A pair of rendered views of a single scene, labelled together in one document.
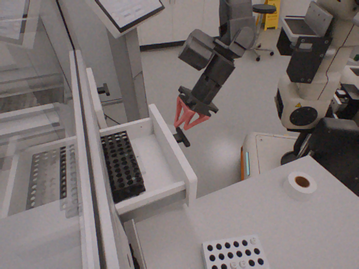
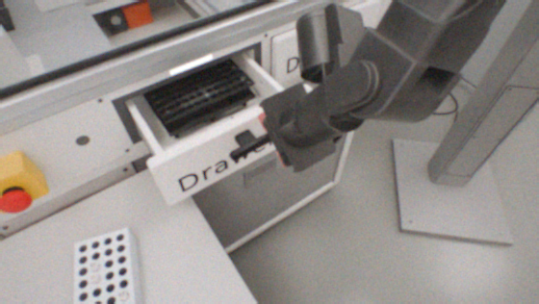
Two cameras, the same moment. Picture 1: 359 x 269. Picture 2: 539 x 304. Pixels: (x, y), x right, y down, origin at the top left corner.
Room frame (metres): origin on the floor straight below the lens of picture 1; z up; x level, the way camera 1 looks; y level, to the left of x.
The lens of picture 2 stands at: (0.35, -0.32, 1.29)
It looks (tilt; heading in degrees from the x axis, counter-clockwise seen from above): 52 degrees down; 79
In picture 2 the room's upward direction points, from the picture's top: straight up
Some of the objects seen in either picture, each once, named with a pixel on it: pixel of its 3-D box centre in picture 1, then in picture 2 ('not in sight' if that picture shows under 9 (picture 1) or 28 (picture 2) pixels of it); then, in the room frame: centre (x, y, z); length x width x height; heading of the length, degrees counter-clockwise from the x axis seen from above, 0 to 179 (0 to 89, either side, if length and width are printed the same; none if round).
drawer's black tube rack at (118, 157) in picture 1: (89, 175); (188, 81); (0.29, 0.21, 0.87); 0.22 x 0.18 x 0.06; 113
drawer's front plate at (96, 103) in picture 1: (96, 100); (326, 40); (0.60, 0.29, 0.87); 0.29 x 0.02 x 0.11; 23
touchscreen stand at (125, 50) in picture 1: (139, 88); (506, 110); (1.30, 0.30, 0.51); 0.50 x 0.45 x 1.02; 70
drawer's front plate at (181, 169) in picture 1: (169, 149); (240, 143); (0.37, 0.03, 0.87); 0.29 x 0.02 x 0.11; 23
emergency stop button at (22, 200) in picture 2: not in sight; (14, 199); (0.02, -0.01, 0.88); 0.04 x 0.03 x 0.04; 23
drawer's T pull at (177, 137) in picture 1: (178, 137); (247, 141); (0.38, 0.01, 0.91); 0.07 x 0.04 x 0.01; 23
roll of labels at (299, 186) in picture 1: (299, 186); not in sight; (0.32, -0.33, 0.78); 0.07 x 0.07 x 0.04
